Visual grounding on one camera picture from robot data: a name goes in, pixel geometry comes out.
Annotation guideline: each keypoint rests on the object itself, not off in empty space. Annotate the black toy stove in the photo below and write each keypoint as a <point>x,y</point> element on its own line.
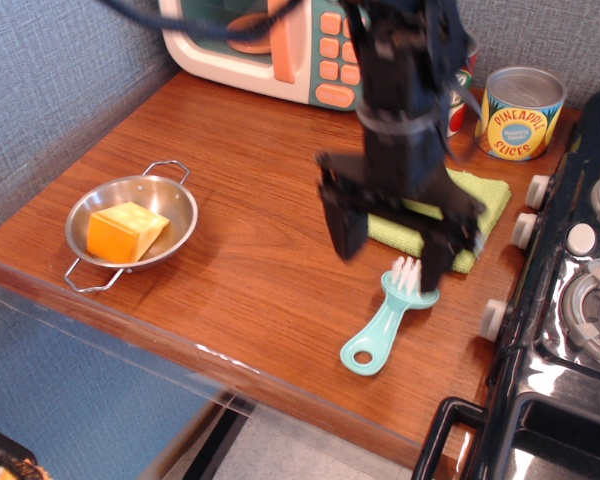
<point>541,419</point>

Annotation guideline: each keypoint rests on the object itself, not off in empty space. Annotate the tomato sauce can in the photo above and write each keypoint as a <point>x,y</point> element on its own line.
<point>464,77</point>

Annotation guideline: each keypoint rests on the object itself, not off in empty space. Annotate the white stove knob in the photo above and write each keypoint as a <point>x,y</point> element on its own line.
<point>536,191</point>
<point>523,230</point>
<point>492,318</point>

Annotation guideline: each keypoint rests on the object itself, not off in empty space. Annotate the orange cheese block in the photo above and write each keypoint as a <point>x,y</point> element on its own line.
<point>122,234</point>

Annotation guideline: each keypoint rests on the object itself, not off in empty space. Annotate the toy microwave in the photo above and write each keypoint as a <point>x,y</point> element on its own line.
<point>308,58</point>

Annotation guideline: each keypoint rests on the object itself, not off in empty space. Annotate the white stove knob middle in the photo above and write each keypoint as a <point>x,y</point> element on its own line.
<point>523,230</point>

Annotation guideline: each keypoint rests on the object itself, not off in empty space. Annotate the pineapple slices can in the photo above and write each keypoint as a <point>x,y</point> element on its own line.
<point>520,109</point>

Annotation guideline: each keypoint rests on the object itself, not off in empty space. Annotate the steel pan with handles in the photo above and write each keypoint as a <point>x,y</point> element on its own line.
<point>161,189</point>

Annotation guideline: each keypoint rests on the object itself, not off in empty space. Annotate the teal dish brush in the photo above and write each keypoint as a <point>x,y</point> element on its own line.
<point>367,352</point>

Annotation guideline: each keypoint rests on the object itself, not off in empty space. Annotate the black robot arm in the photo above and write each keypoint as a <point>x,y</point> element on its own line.
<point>408,53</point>

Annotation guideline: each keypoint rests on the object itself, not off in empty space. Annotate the white stove knob top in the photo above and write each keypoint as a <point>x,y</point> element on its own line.
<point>536,191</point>

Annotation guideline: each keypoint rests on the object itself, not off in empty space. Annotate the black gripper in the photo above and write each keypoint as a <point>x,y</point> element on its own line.
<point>400,176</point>

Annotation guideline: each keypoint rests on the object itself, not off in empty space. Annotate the white stove knob bottom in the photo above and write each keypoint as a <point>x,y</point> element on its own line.
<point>492,318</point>

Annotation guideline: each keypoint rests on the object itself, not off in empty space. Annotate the orange object bottom left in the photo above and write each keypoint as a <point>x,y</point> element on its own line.
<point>15,469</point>

